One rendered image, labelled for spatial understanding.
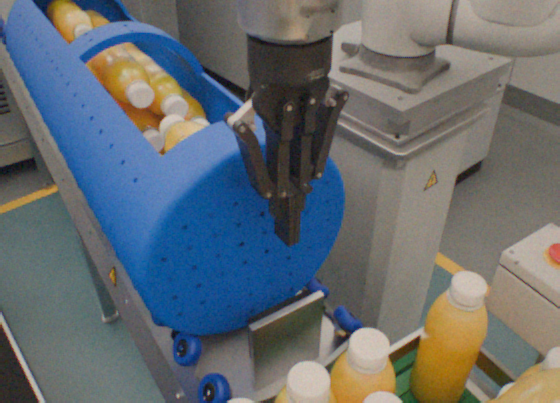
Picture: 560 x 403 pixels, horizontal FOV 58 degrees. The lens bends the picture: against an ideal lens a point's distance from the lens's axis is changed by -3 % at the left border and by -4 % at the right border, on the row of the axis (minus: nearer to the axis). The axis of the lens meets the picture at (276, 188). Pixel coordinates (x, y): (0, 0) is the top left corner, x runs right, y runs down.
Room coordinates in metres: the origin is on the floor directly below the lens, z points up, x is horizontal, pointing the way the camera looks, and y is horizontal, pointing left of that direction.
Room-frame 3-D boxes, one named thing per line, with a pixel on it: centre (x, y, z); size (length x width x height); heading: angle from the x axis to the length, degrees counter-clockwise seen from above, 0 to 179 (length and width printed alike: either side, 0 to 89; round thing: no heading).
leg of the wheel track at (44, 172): (2.08, 1.14, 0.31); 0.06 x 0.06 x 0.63; 33
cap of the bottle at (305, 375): (0.28, -0.03, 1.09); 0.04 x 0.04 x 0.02
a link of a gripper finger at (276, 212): (0.43, 0.01, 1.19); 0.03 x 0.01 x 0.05; 123
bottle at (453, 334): (0.39, -0.21, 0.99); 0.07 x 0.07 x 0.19
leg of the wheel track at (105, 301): (1.25, 0.61, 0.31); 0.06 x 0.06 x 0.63; 33
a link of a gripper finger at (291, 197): (0.44, -0.01, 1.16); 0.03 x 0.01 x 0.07; 33
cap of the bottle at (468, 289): (0.39, -0.21, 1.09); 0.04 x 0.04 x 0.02
